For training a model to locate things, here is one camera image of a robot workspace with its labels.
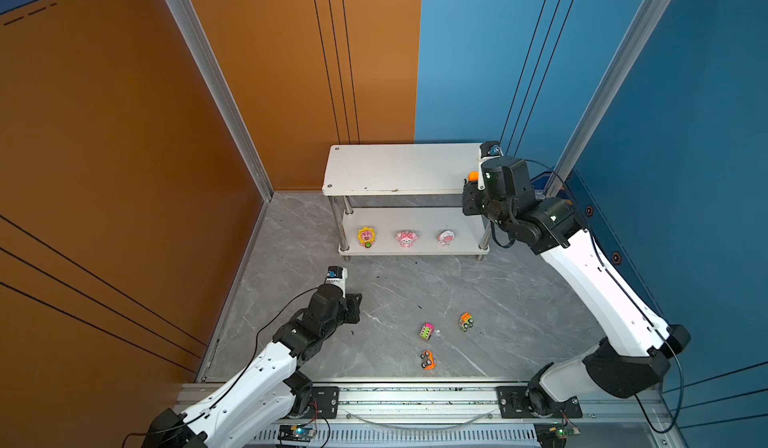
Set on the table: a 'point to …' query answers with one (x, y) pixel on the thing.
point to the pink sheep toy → (406, 239)
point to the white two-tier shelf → (404, 200)
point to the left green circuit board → (297, 432)
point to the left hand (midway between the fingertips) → (359, 293)
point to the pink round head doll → (445, 237)
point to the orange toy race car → (429, 361)
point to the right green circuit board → (554, 434)
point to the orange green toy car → (466, 321)
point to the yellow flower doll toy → (366, 236)
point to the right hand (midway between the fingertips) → (466, 186)
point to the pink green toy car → (426, 331)
